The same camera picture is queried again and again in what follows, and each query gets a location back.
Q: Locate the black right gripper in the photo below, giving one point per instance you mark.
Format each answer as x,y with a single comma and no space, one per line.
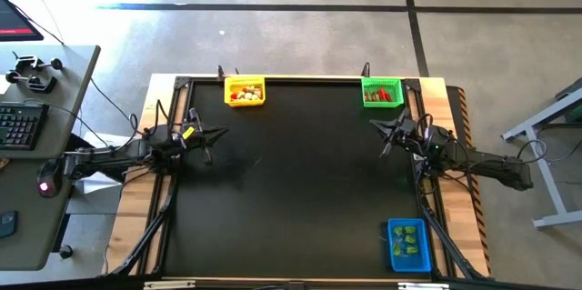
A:
409,135

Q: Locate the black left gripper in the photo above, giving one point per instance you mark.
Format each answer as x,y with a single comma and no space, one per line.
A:
182,141

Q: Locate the red toy chili pepper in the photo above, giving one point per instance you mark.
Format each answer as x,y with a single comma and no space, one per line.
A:
388,96
374,96
367,96
382,93

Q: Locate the cream toy mushroom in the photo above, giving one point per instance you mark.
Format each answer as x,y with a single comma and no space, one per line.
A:
257,97

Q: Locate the pale green white mushroom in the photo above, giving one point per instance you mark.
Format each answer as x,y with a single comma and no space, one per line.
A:
253,92

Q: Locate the green toy bell pepper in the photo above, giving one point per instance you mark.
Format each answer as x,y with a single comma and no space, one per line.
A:
412,249
410,239
410,230
398,231

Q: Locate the green toy chili pepper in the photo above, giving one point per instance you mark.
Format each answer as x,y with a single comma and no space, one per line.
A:
397,250

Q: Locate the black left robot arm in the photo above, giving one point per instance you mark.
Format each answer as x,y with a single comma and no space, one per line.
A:
113,160

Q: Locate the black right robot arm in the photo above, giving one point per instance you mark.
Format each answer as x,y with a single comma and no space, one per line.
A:
491,167

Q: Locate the green plastic basket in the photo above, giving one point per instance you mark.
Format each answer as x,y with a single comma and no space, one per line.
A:
395,83

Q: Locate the yellow plastic basket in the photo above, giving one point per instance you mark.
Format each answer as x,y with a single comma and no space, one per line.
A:
245,80

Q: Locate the black diagonal strut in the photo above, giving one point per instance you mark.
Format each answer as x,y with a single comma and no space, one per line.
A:
150,235
448,244

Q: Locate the black yellow hazard tape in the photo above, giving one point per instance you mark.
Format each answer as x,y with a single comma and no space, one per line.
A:
477,217

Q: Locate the white paper sheet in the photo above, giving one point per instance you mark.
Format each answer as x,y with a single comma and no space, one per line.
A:
93,185

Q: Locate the blue plastic basket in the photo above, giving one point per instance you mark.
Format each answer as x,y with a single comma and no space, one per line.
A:
423,262

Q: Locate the grey desk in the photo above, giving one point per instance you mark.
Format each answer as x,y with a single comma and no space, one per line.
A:
77,67

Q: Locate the black computer mouse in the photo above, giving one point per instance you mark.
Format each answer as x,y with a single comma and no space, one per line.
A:
47,176

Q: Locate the grey metal stand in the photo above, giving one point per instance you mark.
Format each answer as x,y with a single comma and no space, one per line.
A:
548,190

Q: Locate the black round knob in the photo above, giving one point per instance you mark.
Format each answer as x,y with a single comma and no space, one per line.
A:
66,252

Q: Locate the black bench clamp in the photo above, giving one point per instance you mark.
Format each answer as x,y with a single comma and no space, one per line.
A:
27,62
38,84

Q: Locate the black backlit keyboard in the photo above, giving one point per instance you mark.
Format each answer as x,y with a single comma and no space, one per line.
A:
20,126

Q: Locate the dark blue phone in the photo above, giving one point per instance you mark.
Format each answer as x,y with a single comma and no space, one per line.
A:
7,225

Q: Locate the black computer monitor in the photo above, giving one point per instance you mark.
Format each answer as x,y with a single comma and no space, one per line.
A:
13,22

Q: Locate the silver metal bracket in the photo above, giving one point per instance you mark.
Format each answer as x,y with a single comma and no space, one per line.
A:
168,285
423,286

